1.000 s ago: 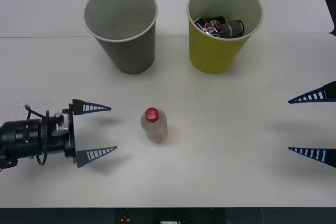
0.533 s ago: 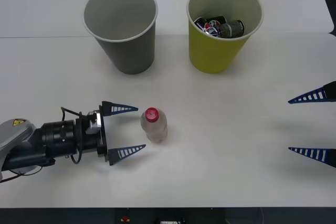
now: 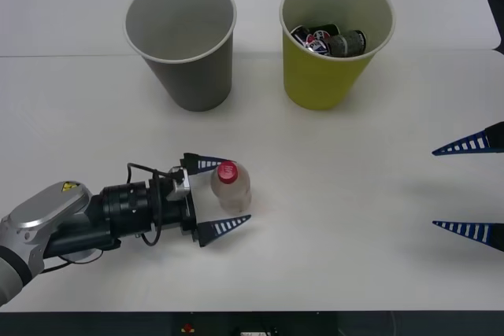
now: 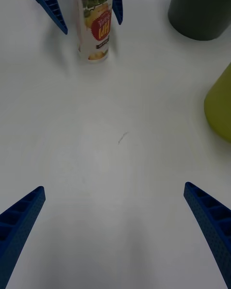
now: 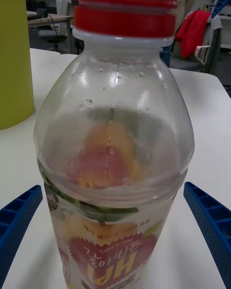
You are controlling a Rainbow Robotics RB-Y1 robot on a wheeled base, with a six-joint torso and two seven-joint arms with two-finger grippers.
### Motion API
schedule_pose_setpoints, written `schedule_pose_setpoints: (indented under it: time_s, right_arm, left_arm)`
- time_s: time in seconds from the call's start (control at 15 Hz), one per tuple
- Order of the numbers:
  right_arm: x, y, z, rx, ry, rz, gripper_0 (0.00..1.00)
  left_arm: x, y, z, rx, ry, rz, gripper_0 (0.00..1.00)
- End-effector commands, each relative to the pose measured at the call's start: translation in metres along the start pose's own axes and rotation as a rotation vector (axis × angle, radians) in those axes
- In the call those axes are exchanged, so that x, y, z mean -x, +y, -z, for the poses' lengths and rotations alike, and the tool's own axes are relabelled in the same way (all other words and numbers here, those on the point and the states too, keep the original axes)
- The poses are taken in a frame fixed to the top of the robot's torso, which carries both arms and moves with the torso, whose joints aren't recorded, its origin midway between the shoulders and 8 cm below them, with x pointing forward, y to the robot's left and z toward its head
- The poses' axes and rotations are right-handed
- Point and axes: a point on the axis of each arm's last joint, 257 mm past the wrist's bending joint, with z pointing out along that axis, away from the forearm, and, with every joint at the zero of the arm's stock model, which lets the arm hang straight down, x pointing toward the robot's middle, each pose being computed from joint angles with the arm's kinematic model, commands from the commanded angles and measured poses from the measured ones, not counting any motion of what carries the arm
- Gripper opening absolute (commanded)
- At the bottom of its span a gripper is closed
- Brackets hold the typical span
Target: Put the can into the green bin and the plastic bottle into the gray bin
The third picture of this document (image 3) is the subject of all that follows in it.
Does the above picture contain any yellow-green plastic bin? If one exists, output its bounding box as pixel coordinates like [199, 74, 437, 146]
[279, 0, 396, 112]

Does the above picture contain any black can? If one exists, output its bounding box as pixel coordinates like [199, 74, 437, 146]
[307, 24, 342, 38]

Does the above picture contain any grey plastic bin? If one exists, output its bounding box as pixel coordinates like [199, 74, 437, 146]
[124, 0, 238, 113]

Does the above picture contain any dark grey can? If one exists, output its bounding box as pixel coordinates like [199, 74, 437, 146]
[328, 29, 368, 57]

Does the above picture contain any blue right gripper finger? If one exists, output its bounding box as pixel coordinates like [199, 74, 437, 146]
[432, 121, 504, 156]
[432, 220, 504, 253]

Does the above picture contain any clear bottle with red cap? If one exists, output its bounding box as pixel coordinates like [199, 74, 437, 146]
[210, 161, 252, 216]

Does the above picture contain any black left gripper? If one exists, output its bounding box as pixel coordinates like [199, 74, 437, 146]
[155, 152, 252, 249]

